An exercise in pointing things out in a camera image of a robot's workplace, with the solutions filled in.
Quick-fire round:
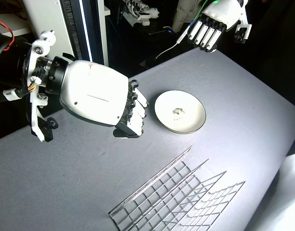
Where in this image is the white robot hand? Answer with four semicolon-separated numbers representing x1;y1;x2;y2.
187;0;244;53
59;59;150;140

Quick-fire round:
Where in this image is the white plate with dark rim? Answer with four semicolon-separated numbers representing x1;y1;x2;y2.
158;119;206;135
154;90;207;132

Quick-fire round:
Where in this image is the spare white robot hand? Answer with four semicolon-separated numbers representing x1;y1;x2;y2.
122;0;160;26

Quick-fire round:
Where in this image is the cream fabric bundle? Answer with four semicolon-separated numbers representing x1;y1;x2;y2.
172;0;204;34

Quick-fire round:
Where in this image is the black device with blue light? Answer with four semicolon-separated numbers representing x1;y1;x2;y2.
147;25;174;37

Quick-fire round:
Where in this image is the grey table cloth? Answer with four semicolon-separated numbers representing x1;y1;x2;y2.
0;48;295;231

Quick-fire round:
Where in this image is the white column with black strip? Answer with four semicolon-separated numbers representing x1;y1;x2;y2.
24;0;109;67

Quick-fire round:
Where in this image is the white desk board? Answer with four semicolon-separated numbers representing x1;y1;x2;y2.
0;9;32;37

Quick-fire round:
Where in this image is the white cable with plug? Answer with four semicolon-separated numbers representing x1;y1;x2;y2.
155;24;191;60

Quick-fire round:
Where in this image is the silver wire dish rack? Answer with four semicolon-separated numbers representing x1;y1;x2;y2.
108;145;246;231

